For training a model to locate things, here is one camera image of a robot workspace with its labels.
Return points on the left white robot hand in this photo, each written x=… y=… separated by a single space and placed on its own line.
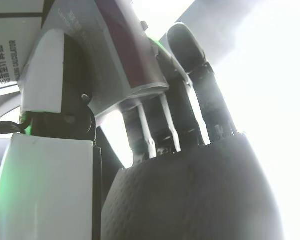
x=190 y=195

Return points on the small purple box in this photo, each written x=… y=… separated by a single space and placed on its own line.
x=125 y=50

